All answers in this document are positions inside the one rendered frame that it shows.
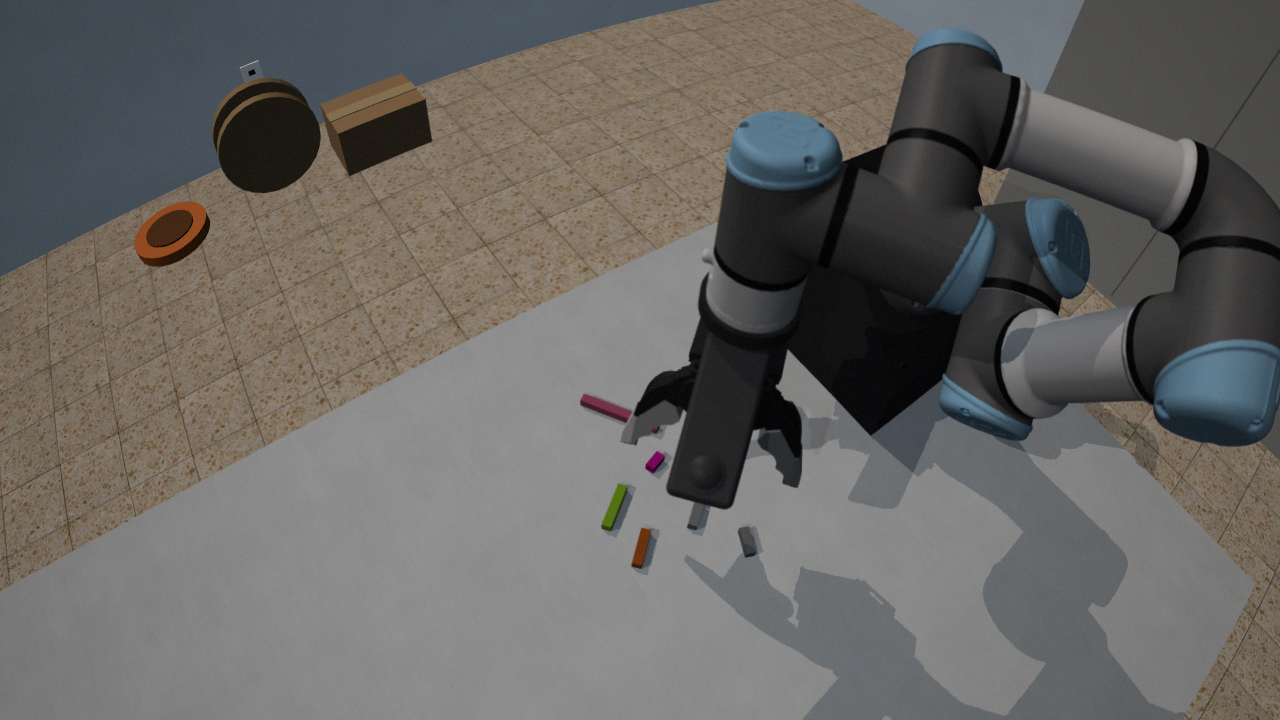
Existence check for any orange rod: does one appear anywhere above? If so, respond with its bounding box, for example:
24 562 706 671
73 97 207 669
631 528 652 569

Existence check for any dark pink rod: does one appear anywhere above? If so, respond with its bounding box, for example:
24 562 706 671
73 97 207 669
580 395 659 434

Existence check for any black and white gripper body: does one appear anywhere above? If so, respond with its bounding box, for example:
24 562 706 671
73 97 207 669
678 272 804 430

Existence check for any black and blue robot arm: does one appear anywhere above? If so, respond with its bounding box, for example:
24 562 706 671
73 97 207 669
666 28 1280 509

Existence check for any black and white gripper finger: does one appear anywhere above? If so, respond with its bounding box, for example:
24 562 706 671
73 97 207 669
756 396 803 488
620 369 684 445

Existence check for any dark grey rod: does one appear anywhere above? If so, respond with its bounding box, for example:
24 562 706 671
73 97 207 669
687 502 704 530
739 527 756 559

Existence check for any lime green rod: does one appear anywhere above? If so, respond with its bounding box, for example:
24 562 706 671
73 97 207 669
602 483 628 530

